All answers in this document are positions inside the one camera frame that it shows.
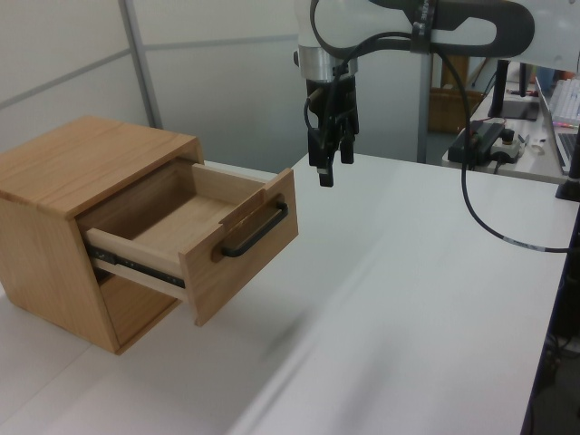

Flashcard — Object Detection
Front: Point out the black monitor stand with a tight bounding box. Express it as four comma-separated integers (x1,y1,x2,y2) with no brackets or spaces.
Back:
487,57,541,121

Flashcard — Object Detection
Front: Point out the white keyboard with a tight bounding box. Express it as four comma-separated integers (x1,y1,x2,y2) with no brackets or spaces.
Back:
554,77,580,127

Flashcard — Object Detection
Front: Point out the wooden drawer with black handle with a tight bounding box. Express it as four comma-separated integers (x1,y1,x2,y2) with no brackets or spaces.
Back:
84,159,300,328

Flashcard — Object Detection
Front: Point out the short black cable with plug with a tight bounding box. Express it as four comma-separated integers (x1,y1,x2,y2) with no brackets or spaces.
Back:
302,92,329,177

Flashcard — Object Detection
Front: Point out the black stand pole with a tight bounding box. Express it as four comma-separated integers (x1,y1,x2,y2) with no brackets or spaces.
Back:
555,130,580,339

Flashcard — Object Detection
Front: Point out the black power box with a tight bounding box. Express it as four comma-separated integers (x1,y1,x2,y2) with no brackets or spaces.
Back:
447,121,507,163

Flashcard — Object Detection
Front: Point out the long black arm cable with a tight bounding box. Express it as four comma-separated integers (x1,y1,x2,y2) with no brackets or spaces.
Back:
309,0,573,254

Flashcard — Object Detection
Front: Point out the brown cardboard box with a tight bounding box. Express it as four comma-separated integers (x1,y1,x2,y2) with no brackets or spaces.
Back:
428,53,484,135

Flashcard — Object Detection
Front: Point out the wooden drawer without handle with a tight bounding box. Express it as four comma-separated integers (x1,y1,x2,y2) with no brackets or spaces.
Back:
96,270,183,353

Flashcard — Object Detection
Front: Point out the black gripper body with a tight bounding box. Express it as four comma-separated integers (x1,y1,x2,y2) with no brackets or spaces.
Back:
304,77,362,136

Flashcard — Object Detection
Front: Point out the silver laptop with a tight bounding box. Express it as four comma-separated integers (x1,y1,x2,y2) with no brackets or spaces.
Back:
533,75,580,176

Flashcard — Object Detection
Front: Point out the light wooden cabinet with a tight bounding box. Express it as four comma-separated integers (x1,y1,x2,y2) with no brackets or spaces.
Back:
0,115,206,356

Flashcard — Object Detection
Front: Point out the grey desk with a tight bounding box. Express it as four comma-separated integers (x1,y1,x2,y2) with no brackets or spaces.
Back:
441,79,574,185

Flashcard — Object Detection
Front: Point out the grey partition post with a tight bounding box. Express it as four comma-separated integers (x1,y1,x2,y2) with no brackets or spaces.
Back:
413,52,432,164
118,0,165,131

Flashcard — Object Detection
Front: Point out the grey emergency stop button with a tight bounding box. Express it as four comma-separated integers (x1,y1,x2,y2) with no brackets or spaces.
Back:
490,129,527,167

